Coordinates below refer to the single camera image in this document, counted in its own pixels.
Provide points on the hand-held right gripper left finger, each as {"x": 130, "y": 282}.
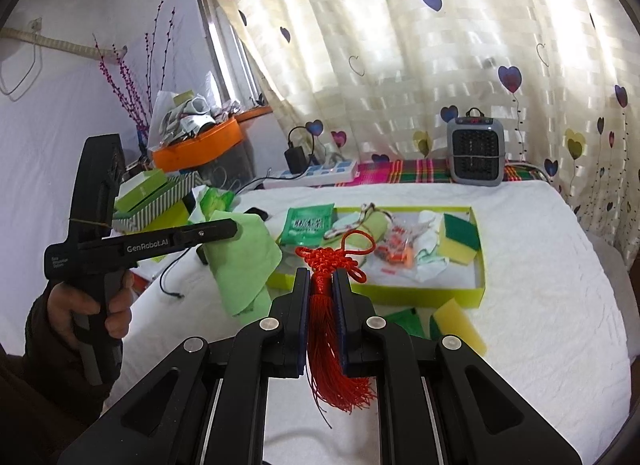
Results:
{"x": 302, "y": 320}

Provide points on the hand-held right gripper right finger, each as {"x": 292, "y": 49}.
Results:
{"x": 340, "y": 320}

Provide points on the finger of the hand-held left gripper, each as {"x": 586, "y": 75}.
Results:
{"x": 210, "y": 232}

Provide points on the light green cloth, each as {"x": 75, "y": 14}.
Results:
{"x": 240, "y": 265}

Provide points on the red tassel knot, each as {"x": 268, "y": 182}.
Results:
{"x": 322, "y": 265}

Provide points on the green tea packet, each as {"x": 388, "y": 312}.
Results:
{"x": 305, "y": 225}
{"x": 405, "y": 322}

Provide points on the clear red-printed snack packet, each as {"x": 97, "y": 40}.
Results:
{"x": 395, "y": 252}

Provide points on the green patterned cloth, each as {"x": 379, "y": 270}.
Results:
{"x": 367, "y": 232}

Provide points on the yellow green sponge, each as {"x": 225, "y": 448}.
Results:
{"x": 460, "y": 330}
{"x": 460, "y": 245}

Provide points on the person's left forearm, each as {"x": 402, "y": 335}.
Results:
{"x": 35, "y": 395}

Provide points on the person's left hand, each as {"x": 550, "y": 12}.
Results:
{"x": 65, "y": 305}

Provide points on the green tissue packet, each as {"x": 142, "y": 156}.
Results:
{"x": 215, "y": 202}

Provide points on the lime green box lid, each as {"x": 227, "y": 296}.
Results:
{"x": 170, "y": 215}

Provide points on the green white box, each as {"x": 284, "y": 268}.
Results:
{"x": 142, "y": 190}

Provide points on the green striped box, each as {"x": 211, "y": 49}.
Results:
{"x": 165, "y": 200}

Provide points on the orange tray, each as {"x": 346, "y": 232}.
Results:
{"x": 200, "y": 150}

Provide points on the white cloth bundle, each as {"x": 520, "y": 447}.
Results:
{"x": 430, "y": 265}

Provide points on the pink flower branches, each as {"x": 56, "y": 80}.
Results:
{"x": 127, "y": 90}

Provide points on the black charger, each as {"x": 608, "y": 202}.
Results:
{"x": 295, "y": 160}

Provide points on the heap of white packets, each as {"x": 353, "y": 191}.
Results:
{"x": 185, "y": 117}

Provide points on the white power strip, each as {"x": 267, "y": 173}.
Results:
{"x": 325, "y": 172}

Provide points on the plaid cloth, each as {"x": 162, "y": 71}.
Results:
{"x": 415, "y": 170}

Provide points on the grey mini heater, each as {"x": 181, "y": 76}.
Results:
{"x": 475, "y": 155}

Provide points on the heart-print curtain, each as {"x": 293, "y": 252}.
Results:
{"x": 400, "y": 45}

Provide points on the wrapped wall pipe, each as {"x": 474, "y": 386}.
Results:
{"x": 60, "y": 42}

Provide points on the window frame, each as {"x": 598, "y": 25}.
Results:
{"x": 225, "y": 55}

